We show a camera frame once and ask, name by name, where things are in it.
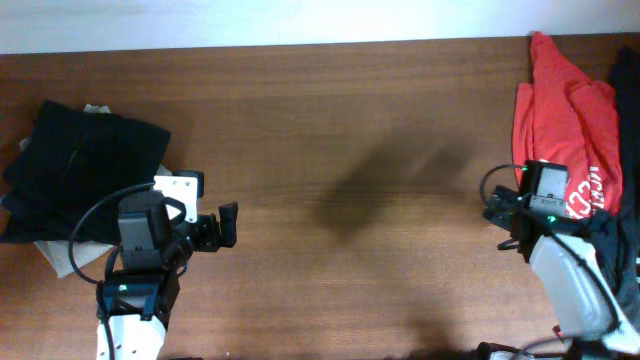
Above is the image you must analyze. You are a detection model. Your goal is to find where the folded beige garment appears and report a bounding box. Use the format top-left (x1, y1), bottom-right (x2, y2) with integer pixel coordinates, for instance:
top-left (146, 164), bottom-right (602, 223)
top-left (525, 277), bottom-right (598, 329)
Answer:
top-left (18, 103), bottom-right (174, 279)

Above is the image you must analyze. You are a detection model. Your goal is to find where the folded black garment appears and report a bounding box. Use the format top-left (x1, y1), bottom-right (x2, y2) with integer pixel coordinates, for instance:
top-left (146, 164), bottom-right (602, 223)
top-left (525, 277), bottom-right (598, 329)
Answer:
top-left (1, 101), bottom-right (171, 244)

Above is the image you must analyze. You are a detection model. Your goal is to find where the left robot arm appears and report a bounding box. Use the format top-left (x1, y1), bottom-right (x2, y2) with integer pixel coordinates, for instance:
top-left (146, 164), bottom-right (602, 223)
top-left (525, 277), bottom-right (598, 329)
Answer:
top-left (96, 191), bottom-right (239, 359)

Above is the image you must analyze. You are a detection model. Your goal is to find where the red t-shirt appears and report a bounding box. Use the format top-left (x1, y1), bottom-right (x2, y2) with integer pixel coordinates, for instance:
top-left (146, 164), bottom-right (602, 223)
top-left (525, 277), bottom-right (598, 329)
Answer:
top-left (512, 32), bottom-right (624, 219)

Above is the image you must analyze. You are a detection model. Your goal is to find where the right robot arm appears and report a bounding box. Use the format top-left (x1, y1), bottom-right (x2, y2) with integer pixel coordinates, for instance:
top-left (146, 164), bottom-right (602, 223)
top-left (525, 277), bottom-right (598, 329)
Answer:
top-left (481, 186), bottom-right (639, 359)

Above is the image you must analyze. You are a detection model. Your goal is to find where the dark green Nike t-shirt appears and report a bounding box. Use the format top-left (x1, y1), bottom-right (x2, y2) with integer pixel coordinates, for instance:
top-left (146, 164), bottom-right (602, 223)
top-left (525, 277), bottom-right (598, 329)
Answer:
top-left (585, 47), bottom-right (639, 328)

